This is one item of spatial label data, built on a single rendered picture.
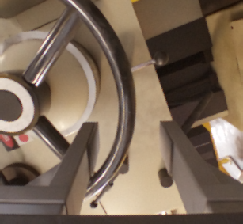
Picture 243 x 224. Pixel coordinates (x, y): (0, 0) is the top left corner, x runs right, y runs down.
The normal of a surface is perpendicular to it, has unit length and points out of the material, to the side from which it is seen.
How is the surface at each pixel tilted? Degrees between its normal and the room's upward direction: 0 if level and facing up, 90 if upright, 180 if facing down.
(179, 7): 90
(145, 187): 90
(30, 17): 90
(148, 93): 90
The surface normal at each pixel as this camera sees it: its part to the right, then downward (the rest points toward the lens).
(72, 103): 0.45, 0.42
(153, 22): -0.01, 0.29
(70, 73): 0.44, 0.06
